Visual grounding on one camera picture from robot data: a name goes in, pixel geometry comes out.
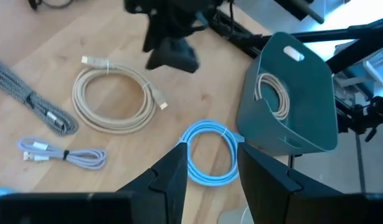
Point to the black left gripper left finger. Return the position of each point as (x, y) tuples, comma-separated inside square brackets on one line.
[(166, 186)]

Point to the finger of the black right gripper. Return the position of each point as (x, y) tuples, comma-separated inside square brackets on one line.
[(154, 34), (175, 57)]

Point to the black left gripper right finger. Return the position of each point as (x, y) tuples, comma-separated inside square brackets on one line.
[(272, 193)]

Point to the light grey plastic bin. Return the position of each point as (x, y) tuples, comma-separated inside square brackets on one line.
[(231, 217)]

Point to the teal plastic bin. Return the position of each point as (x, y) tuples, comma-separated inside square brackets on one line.
[(306, 102)]

